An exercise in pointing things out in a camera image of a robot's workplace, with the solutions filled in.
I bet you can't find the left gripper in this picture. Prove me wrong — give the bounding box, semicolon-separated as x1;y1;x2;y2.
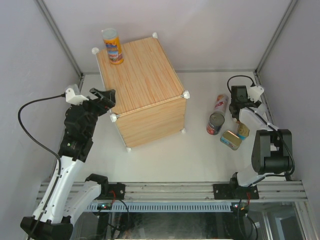
71;88;116;139

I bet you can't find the pink red porridge can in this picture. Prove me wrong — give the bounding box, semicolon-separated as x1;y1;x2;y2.
213;94;229;116

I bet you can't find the yellow porridge can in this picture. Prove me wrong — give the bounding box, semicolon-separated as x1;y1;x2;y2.
101;28;124;65

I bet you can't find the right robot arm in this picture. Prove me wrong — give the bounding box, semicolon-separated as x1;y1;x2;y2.
228;84;296;200

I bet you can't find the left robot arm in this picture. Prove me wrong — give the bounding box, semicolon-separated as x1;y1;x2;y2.
20;87;116;240

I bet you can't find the pink porridge can clear lid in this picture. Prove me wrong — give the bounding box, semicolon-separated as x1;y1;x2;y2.
254;103;267;120

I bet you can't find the dark tomato tin can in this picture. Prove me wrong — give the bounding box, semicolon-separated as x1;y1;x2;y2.
206;112;225;135

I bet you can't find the rectangular blue gold tin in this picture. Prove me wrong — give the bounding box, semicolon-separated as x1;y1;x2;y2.
236;122;250;141

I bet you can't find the flat rectangular fish tin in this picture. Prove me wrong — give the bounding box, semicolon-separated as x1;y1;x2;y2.
220;130;242;151

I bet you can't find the wooden cube cabinet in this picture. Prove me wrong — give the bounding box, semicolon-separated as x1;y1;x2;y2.
91;32;190;151

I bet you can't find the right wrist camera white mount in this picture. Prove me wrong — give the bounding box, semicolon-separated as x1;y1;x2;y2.
247;85;265;102

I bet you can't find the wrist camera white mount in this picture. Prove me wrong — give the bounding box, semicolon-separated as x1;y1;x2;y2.
247;85;265;102
65;84;89;106

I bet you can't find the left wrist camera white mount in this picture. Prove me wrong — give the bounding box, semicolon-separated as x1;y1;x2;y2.
65;84;89;106

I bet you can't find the left camera black cable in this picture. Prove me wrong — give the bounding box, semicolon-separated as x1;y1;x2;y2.
17;93;67;226

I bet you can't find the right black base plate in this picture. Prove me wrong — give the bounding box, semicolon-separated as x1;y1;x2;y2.
213;183;260;200

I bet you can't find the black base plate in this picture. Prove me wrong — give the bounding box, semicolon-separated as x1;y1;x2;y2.
97;182;126;200
213;183;260;200

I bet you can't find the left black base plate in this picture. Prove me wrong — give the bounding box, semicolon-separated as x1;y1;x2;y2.
97;182;126;200

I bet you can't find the aluminium mounting rail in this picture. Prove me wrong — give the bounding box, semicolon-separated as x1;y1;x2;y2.
36;181;307;201

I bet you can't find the blue slotted cable duct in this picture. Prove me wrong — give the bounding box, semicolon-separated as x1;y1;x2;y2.
86;201;232;213

